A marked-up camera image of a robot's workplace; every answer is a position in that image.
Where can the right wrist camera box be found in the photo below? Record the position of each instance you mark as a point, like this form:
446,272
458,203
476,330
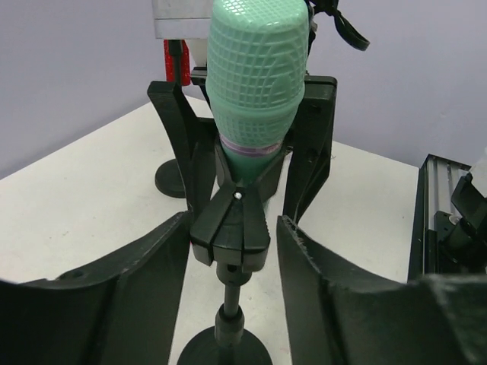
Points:
187,20

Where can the aluminium rail frame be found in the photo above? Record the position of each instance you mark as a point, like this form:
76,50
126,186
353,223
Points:
435,217

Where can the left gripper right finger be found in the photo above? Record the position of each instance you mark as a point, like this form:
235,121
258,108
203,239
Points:
339,313

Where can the red glitter microphone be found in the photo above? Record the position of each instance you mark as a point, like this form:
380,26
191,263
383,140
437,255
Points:
176,58

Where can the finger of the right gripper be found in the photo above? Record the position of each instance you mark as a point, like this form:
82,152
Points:
310,143
192,143

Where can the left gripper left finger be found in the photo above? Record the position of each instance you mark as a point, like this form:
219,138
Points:
119,309

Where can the teal microphone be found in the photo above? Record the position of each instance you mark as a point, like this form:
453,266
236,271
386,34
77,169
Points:
256,63

